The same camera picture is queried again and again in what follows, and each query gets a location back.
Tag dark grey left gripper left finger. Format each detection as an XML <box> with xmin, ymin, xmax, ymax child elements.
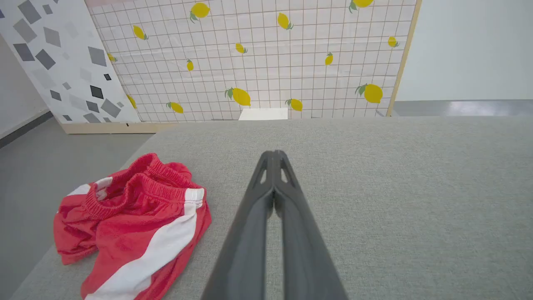
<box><xmin>202</xmin><ymin>151</ymin><xmax>276</xmax><ymax>300</ymax></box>

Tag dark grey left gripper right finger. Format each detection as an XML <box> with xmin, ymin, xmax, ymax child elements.
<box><xmin>274</xmin><ymin>150</ymin><xmax>349</xmax><ymax>300</ymax></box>

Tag red shorts with white stripes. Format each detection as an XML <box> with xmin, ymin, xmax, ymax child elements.
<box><xmin>53</xmin><ymin>152</ymin><xmax>212</xmax><ymax>300</ymax></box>

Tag grey fabric sofa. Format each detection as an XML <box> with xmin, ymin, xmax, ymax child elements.
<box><xmin>8</xmin><ymin>116</ymin><xmax>533</xmax><ymax>300</ymax></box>

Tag white box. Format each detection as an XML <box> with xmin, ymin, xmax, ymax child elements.
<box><xmin>238</xmin><ymin>107</ymin><xmax>289</xmax><ymax>121</ymax></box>

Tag lemon print grid panel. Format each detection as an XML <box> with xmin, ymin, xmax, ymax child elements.
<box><xmin>85</xmin><ymin>0</ymin><xmax>417</xmax><ymax>123</ymax></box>

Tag grey terrazzo pattern panel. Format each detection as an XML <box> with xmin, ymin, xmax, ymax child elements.
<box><xmin>0</xmin><ymin>0</ymin><xmax>142</xmax><ymax>124</ymax></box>

